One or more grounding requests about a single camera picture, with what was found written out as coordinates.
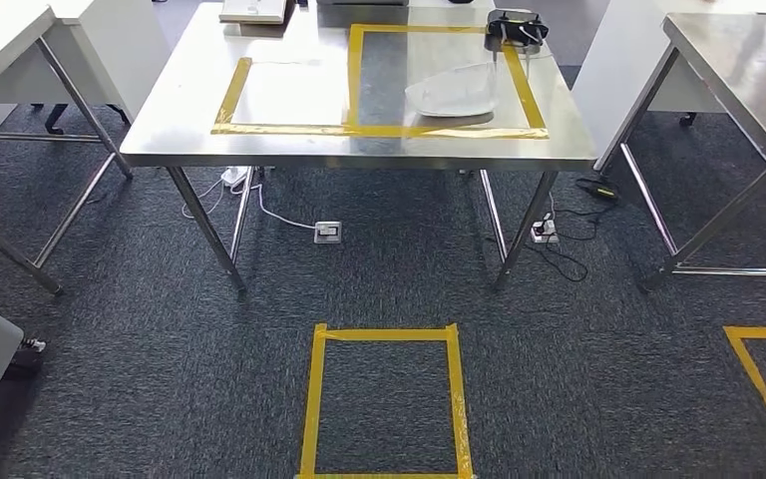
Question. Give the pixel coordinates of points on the white plastic shell part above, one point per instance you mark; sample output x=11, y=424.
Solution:
x=452, y=96

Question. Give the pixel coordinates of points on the yellow floor tape square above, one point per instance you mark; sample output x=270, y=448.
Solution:
x=310, y=396

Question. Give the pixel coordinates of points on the grey floor socket box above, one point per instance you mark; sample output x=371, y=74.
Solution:
x=327, y=233

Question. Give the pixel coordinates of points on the white power strip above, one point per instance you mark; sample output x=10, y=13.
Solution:
x=234, y=176
x=545, y=233

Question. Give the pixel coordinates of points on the steel workbench table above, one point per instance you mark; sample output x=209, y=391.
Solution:
x=178, y=112

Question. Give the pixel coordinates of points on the white cabinet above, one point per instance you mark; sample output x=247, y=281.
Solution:
x=621, y=53
x=125, y=59

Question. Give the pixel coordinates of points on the black power adapter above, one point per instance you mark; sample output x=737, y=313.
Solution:
x=600, y=190

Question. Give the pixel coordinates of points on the white flat box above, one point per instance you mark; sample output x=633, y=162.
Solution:
x=254, y=10

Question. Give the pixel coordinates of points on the black chair base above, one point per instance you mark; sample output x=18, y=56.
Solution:
x=52, y=119

